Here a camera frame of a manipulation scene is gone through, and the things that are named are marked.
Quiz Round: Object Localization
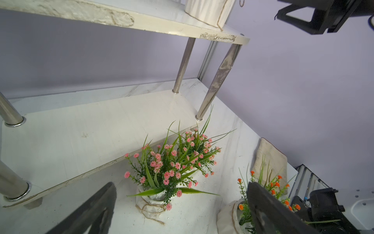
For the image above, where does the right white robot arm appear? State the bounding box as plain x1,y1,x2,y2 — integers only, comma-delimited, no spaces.
275,1,374,234

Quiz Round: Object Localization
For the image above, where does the aluminium frame profile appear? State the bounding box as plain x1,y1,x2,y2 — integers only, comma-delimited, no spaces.
197,41,218,81

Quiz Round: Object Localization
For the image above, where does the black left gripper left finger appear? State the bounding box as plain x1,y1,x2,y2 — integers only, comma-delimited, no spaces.
47,182,117,234

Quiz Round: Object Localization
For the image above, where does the beige cloth on table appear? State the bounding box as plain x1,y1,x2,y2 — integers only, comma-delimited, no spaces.
251,137,288,192

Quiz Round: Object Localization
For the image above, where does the pink flower pot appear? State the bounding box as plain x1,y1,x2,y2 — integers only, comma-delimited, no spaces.
124,120,229,225

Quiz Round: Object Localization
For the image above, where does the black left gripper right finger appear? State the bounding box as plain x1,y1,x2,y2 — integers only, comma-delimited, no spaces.
246,182,317,234

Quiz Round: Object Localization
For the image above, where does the orange flower pot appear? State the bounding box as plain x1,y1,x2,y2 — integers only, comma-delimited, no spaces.
216,157,342,234
185,0,236,31

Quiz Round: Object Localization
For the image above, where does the white two-tier rack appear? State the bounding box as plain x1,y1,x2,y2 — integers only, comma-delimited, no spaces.
1,1,249,208

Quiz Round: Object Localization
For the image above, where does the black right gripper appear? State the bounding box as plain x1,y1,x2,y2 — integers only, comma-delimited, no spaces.
275,0,374,35

